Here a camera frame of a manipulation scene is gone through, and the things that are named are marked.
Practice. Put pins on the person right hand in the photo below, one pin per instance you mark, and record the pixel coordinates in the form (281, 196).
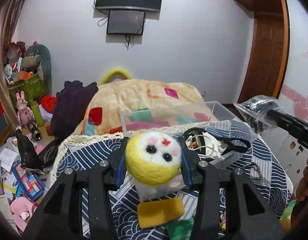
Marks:
(302, 189)

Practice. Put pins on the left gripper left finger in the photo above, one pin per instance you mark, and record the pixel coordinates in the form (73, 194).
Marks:
(59, 215)

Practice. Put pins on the pink bunny plush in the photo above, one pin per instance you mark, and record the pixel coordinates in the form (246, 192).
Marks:
(24, 113)

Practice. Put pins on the striped red gold curtain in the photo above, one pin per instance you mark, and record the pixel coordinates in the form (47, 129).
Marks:
(9, 15)

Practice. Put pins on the blue white patterned tablecloth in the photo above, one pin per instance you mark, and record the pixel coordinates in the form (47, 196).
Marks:
(261, 167)

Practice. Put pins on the yellow sponge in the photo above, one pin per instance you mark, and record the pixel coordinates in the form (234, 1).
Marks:
(159, 212)

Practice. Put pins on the green cardboard box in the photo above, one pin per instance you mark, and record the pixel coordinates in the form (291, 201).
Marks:
(33, 88)

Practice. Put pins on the dark purple cloth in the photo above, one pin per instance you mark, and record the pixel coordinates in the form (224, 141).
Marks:
(71, 104)

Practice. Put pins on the brown wooden door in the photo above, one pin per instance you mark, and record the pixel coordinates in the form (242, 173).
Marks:
(266, 67)

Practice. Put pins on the yellow floral scrunchie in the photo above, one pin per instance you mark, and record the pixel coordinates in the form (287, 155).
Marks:
(222, 223)

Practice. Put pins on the red cloth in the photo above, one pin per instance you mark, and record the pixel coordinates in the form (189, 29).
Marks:
(48, 103)

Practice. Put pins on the small black wall monitor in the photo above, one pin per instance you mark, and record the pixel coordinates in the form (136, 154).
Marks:
(125, 22)

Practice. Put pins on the green striped glove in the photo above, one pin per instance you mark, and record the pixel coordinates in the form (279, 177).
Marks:
(179, 229)

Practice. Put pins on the yellow white felt ball toy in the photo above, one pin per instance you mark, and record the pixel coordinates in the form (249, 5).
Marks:
(153, 158)

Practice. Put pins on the beige blanket with colour patches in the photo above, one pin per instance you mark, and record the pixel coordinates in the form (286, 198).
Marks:
(141, 104)

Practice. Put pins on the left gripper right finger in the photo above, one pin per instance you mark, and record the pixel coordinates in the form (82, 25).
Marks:
(248, 215)

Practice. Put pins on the colourful pencil case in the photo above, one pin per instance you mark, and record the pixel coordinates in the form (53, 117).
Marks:
(29, 182)

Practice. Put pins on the clear plastic storage box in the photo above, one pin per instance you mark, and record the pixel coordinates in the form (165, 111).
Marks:
(212, 130)

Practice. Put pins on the green bottle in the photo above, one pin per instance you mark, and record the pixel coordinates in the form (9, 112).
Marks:
(37, 114)

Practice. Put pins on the grey cloth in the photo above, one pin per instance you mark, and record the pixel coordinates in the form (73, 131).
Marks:
(254, 112)

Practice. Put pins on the pink plush on floor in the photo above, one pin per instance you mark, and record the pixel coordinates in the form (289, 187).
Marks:
(22, 209)

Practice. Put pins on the black white braided headband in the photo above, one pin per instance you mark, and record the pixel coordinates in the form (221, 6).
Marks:
(255, 171)

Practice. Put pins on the black plastic bag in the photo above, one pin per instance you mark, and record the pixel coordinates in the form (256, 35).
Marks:
(30, 159)

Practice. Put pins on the grey green plush toy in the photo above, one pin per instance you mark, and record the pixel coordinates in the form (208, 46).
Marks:
(37, 59)

